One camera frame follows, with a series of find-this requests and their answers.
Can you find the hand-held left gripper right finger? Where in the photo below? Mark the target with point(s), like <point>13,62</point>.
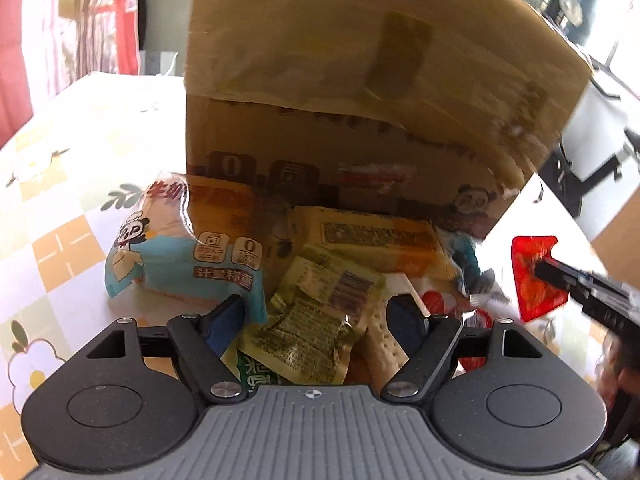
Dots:
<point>407,327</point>

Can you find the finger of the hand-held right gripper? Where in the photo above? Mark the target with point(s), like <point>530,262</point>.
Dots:
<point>600,300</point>

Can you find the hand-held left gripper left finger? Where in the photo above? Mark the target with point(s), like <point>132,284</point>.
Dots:
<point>225,327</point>

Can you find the olive green snack packet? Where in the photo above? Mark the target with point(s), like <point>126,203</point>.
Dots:
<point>300,320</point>

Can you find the brown cardboard box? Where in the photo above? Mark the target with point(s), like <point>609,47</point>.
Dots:
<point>350,85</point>

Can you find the clear cracker packet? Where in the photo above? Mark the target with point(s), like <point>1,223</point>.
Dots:
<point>380,367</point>

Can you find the blue grey snack packet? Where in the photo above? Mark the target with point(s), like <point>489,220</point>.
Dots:
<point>467,255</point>

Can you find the pale yellow snack packet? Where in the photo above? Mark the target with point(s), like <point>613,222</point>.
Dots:
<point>370,232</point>

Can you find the blue white bread packet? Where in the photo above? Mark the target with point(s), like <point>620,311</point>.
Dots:
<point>165,240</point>

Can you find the yellow orange snack packet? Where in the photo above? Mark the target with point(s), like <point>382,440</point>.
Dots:
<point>225,210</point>

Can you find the white round object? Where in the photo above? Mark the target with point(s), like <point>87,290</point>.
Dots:
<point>571,9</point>

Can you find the printed pink curtain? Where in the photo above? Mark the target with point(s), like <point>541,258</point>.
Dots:
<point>75,10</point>

